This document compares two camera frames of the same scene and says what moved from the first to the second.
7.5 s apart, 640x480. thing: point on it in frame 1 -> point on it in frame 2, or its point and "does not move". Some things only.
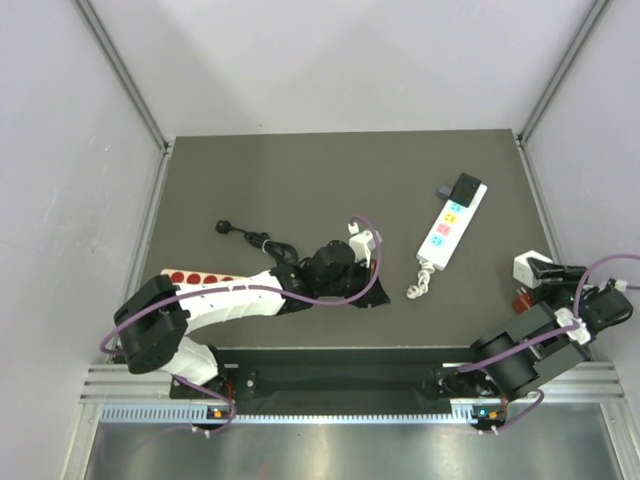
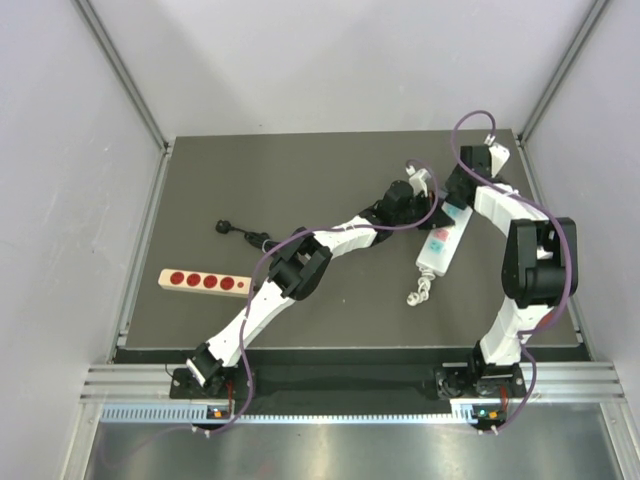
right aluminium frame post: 526,152 does not move
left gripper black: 374,297 -> 436,220
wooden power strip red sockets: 192,277 does not move
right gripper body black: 563,291 -> 452,183
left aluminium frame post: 160,131 does not move
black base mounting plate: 335,382 does not move
